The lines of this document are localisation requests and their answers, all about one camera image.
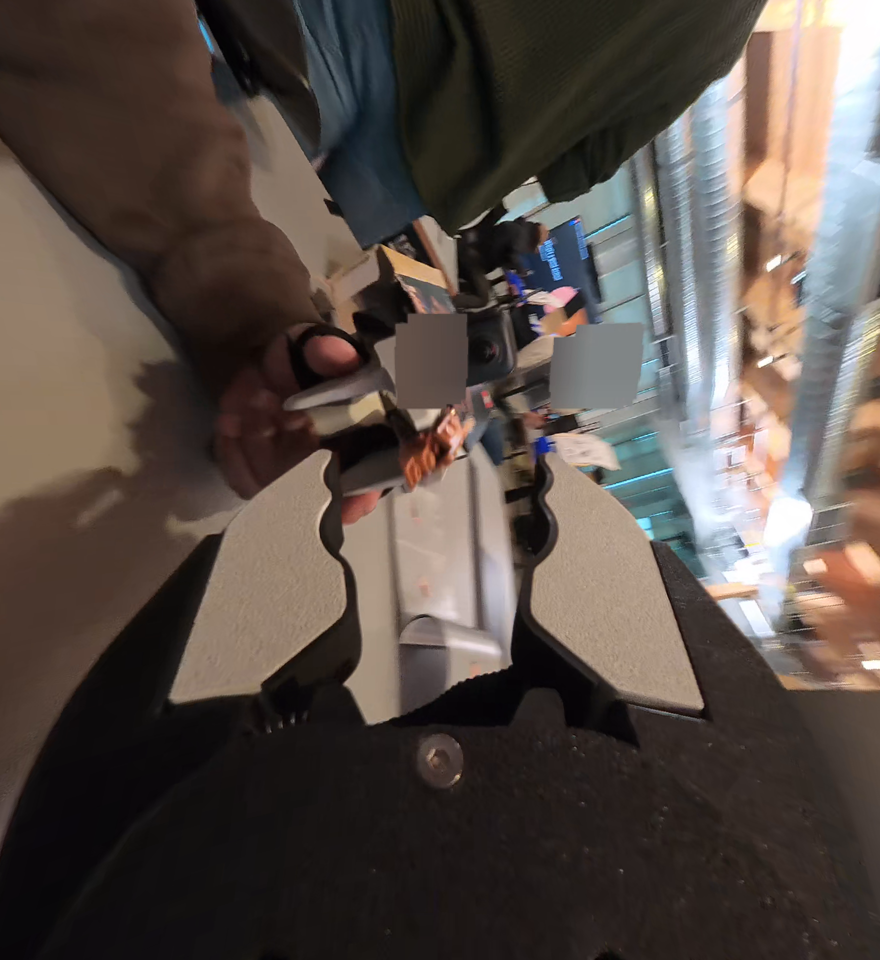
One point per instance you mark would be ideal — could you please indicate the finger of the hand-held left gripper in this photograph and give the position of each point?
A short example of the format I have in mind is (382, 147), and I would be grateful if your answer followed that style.
(335, 393)
(368, 468)

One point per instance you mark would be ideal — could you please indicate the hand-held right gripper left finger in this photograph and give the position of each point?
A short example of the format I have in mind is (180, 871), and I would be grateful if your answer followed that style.
(268, 593)

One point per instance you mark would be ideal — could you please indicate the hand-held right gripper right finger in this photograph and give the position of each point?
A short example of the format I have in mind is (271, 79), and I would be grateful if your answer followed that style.
(605, 593)

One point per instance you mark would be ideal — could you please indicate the brown brick assembly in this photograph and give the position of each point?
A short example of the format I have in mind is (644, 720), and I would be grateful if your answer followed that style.
(440, 446)

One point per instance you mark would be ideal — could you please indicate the brick instruction booklet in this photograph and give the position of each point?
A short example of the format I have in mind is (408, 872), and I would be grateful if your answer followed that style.
(448, 585)

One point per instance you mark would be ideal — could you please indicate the person's left forearm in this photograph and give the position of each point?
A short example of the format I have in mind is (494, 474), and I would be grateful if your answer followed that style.
(110, 150)

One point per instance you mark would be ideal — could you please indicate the grey desk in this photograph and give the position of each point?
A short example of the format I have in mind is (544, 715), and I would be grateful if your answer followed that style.
(50, 375)

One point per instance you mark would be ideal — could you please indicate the person's left hand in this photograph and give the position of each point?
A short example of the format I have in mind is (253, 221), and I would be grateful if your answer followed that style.
(268, 428)

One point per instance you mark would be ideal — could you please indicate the brick set box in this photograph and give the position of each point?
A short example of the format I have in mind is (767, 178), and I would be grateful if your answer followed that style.
(395, 285)

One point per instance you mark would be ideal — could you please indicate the silver ventilation duct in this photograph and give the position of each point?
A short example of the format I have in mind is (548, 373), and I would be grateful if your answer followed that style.
(845, 330)
(695, 255)

